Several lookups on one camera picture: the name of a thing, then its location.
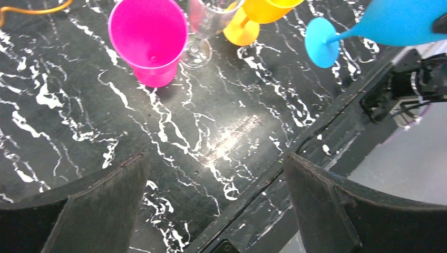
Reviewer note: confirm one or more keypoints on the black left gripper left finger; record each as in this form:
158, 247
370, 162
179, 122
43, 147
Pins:
95, 213

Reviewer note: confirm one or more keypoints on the orange plastic wine glass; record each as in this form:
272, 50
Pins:
244, 28

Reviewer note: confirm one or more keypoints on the clear wine glass centre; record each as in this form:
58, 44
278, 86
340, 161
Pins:
206, 20

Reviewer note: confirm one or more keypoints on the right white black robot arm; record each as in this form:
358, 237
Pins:
413, 81

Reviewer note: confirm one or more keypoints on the magenta plastic wine glass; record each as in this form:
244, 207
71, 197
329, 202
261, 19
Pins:
150, 36

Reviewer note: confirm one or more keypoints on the gold rectangular hanging rack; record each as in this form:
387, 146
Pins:
6, 9

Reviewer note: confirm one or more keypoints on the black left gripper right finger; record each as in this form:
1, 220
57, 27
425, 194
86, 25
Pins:
335, 214

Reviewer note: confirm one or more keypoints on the blue plastic wine glass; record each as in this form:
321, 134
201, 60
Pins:
391, 23

